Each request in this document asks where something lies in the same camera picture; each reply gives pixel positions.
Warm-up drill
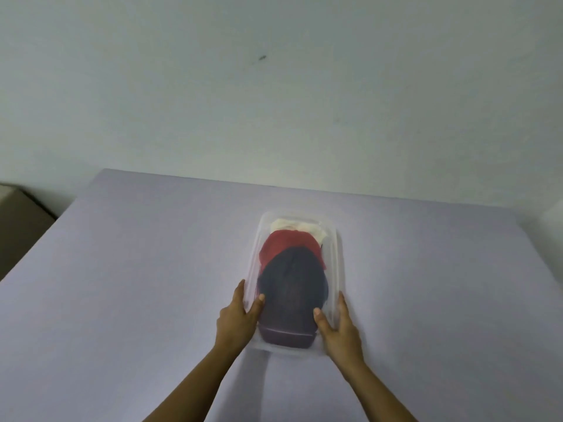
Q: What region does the person's right hand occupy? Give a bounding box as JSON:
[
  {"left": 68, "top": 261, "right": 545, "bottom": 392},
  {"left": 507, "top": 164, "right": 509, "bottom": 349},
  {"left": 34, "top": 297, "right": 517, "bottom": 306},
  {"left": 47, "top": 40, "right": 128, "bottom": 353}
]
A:
[{"left": 313, "top": 292, "right": 366, "bottom": 377}]

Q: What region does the person's left hand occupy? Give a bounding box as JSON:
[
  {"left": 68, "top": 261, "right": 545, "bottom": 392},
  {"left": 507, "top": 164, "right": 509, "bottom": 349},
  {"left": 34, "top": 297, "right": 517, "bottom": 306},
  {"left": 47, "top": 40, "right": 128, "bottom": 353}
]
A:
[{"left": 214, "top": 279, "right": 266, "bottom": 354}]

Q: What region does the clear plastic storage box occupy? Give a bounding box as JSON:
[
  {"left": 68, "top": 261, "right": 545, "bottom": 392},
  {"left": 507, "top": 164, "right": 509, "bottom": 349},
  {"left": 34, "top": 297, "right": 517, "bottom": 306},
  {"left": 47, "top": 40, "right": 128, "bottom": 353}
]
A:
[{"left": 244, "top": 211, "right": 346, "bottom": 360}]

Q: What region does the person's right forearm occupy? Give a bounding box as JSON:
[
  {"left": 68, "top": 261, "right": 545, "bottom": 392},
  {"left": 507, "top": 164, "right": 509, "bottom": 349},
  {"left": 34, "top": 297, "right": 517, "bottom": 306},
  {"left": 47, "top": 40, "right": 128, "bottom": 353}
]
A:
[{"left": 347, "top": 359, "right": 418, "bottom": 422}]

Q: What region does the person's left forearm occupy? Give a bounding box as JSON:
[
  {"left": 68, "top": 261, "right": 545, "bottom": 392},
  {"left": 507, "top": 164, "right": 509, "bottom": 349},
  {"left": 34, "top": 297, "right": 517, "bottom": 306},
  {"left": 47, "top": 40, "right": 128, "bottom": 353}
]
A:
[{"left": 143, "top": 345, "right": 241, "bottom": 422}]

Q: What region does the lavender table cloth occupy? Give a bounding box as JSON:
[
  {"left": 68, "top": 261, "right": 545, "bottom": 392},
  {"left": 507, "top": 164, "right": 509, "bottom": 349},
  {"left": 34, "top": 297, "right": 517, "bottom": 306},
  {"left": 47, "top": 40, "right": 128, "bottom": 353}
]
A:
[{"left": 0, "top": 169, "right": 563, "bottom": 422}]

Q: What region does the navy blue cap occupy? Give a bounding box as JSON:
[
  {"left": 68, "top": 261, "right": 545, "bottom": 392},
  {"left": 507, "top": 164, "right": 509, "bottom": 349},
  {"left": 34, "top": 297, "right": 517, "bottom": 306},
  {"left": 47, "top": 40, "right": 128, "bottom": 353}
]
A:
[{"left": 257, "top": 248, "right": 330, "bottom": 349}]

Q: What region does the red cap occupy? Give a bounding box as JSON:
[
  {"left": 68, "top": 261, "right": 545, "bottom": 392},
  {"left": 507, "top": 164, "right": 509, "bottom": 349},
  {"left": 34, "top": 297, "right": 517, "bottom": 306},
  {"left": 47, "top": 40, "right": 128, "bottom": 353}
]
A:
[{"left": 259, "top": 230, "right": 326, "bottom": 270}]

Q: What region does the cream white cap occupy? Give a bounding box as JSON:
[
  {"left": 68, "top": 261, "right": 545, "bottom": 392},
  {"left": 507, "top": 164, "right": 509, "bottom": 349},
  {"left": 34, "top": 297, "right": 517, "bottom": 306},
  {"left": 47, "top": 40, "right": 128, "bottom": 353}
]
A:
[{"left": 270, "top": 219, "right": 328, "bottom": 246}]

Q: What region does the brown cardboard box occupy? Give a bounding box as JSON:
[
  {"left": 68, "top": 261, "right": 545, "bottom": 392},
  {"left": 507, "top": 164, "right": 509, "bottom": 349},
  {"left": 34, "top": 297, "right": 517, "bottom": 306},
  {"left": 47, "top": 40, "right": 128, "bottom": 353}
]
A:
[{"left": 0, "top": 183, "right": 57, "bottom": 282}]

